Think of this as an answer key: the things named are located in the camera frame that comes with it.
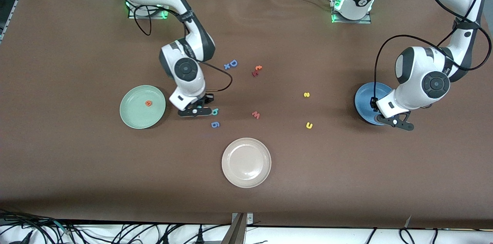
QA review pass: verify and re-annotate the blue plate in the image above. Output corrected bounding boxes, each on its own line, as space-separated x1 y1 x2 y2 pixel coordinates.
354 82 397 126

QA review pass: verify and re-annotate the light green plate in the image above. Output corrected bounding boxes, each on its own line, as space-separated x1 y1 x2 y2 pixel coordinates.
119 85 166 129

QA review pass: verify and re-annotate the white plate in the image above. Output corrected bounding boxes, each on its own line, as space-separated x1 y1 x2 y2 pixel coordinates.
221 138 272 189

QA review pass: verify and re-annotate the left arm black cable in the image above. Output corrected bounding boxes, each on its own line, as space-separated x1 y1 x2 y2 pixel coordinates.
373 0 488 100

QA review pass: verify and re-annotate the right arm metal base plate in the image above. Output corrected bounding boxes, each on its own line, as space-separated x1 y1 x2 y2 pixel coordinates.
127 3 171 19

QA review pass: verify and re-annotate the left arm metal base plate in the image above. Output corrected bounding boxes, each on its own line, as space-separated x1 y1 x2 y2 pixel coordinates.
330 0 372 24

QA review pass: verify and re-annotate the metal table bracket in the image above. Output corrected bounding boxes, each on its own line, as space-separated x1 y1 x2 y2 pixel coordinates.
221 212 254 244

